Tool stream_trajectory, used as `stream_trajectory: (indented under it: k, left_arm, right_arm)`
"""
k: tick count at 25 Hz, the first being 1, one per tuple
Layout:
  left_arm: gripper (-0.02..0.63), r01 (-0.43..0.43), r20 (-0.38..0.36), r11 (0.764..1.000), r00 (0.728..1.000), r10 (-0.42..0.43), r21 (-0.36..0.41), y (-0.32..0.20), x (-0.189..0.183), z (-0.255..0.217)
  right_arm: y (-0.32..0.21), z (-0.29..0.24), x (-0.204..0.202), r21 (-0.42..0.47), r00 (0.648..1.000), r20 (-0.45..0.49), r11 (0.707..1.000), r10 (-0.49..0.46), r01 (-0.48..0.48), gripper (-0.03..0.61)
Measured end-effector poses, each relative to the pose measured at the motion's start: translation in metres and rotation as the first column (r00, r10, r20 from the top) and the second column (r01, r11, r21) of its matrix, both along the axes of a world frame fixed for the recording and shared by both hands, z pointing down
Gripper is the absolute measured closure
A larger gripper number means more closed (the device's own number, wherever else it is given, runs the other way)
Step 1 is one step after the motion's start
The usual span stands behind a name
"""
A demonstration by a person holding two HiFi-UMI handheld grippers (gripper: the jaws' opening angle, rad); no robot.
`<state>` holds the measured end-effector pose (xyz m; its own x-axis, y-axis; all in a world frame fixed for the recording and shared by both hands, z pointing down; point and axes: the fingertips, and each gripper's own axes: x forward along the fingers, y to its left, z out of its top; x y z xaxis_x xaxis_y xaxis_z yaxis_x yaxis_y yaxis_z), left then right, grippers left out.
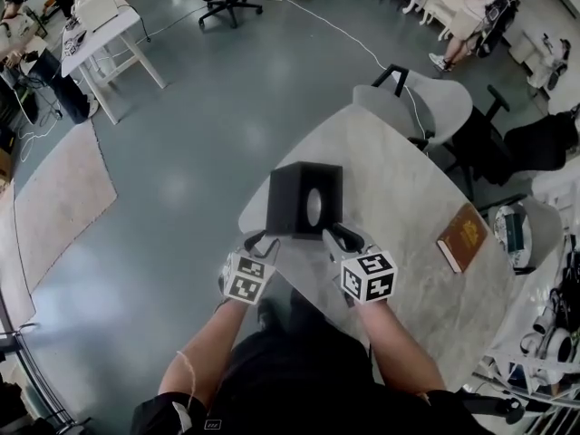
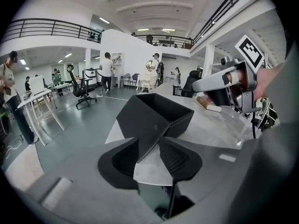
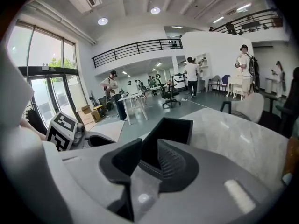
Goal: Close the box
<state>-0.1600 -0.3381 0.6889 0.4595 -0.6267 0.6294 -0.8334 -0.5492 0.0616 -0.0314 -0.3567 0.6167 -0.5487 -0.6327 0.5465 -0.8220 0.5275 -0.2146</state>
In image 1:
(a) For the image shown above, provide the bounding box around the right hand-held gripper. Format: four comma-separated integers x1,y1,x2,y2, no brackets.
321,223,400,308

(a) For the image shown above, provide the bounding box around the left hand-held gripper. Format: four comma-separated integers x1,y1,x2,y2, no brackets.
219,228,283,307

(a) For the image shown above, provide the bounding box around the black tissue box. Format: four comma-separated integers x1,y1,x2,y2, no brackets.
265,161,344,240

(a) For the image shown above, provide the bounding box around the person's right forearm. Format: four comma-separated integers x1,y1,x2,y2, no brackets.
356,299,449,397

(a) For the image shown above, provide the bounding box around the person's left forearm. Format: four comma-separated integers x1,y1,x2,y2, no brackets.
158,297,256,419

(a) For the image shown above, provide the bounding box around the dark rectangular block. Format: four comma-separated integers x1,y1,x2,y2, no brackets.
503,213,527,254

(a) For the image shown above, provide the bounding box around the person's black shoe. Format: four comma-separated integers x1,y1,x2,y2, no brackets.
256,297,283,331

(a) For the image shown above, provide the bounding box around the brown hardcover book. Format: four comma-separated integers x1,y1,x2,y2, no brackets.
436,202,489,275

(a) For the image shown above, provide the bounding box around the person's black clothing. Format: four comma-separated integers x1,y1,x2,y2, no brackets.
130,286,493,435

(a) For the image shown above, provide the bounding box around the patterned round cushion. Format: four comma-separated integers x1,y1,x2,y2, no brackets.
494,204,529,266

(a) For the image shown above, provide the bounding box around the black armrest office chair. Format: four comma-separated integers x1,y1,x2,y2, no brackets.
451,83,580,208

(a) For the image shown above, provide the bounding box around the grey shell chair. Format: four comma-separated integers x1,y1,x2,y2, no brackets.
492,195,566,276
352,63,473,154

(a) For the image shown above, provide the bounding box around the beige floor rug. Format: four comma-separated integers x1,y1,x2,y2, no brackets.
0,179,38,322
12,118,120,295

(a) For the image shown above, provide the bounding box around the black low chair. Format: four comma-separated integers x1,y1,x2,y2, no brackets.
457,386,527,426

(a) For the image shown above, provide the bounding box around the white headset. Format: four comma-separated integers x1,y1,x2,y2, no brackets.
519,304,575,365

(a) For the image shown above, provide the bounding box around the white work table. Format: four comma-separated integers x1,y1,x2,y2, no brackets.
60,1,168,126

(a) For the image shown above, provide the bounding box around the thin pale arm cable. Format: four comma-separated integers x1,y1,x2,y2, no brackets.
176,350,200,428

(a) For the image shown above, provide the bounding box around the white floor cable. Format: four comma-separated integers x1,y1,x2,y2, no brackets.
280,0,432,140

